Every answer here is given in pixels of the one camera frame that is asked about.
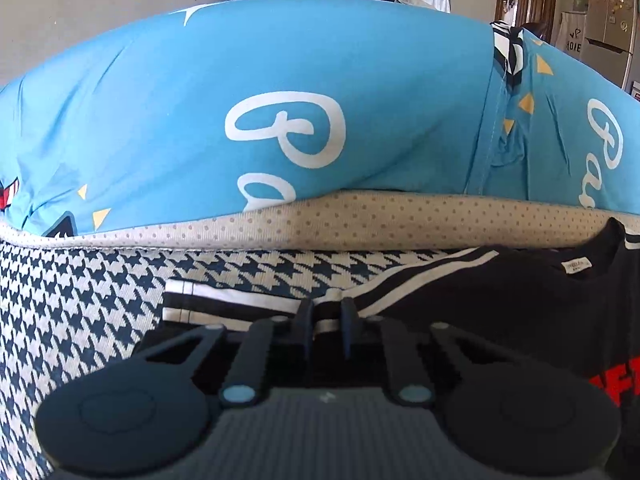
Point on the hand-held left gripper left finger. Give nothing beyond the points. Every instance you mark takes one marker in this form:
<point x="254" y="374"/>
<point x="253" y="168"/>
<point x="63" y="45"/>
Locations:
<point x="306" y="330"/>

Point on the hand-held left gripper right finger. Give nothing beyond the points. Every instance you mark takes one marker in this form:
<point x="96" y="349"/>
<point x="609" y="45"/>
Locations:
<point x="350" y="330"/>

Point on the black sweater white stripes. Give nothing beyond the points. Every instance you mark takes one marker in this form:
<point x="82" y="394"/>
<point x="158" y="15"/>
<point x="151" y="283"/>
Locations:
<point x="500" y="300"/>

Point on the houndstooth bed mat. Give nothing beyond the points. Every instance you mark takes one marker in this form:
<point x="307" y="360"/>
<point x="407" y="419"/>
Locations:
<point x="65" y="310"/>

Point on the blue printed quilt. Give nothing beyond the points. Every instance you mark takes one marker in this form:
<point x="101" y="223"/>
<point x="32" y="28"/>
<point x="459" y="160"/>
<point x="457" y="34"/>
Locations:
<point x="350" y="60"/>

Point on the black white striped cloth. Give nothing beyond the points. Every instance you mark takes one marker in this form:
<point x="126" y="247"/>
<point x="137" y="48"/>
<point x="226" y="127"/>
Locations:
<point x="507" y="52"/>

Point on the dark round-back chair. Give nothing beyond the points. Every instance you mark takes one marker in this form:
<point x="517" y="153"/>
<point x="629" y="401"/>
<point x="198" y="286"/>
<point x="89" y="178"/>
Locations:
<point x="536" y="30"/>

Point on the white lettered cabinet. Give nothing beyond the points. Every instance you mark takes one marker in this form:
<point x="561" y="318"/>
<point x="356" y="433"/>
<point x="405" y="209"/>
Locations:
<point x="572" y="35"/>

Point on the white chest freezer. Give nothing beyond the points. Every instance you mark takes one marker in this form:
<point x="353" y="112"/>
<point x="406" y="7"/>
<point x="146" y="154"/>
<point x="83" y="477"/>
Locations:
<point x="635" y="90"/>

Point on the grey refrigerator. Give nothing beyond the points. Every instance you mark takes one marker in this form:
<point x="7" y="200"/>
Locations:
<point x="612" y="15"/>

